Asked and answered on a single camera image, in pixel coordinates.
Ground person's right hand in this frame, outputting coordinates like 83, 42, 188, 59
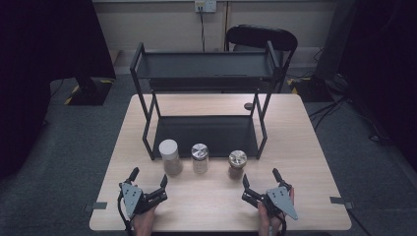
257, 201, 283, 236

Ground silver lid spice jar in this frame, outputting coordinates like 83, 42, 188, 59
191, 143, 210, 175

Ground gold lid spice jar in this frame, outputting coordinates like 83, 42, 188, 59
227, 149, 249, 181

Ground person's left hand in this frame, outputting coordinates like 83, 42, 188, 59
132, 205, 159, 236

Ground black stand base yellow tape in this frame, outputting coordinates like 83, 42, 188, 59
63, 76, 116, 107

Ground black stand base with column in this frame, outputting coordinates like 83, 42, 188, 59
287, 0, 357, 103

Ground hand-held gripper cable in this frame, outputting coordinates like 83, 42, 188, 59
116, 192, 135, 236
276, 211, 289, 236

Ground grey table clamp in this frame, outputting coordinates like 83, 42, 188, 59
328, 196, 355, 210
83, 201, 108, 213

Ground left hand-held gripper cable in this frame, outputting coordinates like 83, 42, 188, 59
116, 192, 135, 236

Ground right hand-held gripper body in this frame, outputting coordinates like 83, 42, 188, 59
241, 185, 299, 221

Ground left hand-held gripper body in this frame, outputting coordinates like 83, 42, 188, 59
117, 182, 169, 220

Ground black floor cables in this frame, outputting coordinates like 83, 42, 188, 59
308, 94, 394, 147

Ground black curtain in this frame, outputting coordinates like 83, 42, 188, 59
0, 0, 117, 181
337, 0, 417, 165

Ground white lid spice jar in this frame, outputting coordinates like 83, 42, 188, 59
158, 139, 184, 177

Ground right hand-held gripper cable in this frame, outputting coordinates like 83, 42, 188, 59
276, 211, 289, 236

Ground black metal shelf rack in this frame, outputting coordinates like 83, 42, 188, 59
129, 40, 283, 161

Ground white wall socket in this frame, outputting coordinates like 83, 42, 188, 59
194, 0, 218, 14

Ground black wall socket cable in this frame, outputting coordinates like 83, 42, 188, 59
198, 5, 207, 53

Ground black chair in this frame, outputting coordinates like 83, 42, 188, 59
224, 24, 299, 94

